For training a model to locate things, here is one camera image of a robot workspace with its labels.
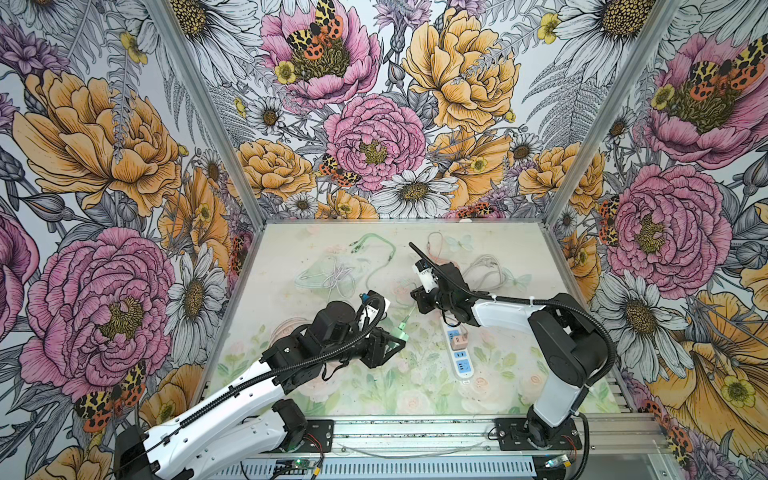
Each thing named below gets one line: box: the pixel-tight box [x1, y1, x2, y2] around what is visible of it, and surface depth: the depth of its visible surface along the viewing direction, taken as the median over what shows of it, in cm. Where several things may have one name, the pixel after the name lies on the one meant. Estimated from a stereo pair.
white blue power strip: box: [446, 324, 474, 380], surface depth 85 cm
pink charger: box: [451, 335, 468, 350], surface depth 85 cm
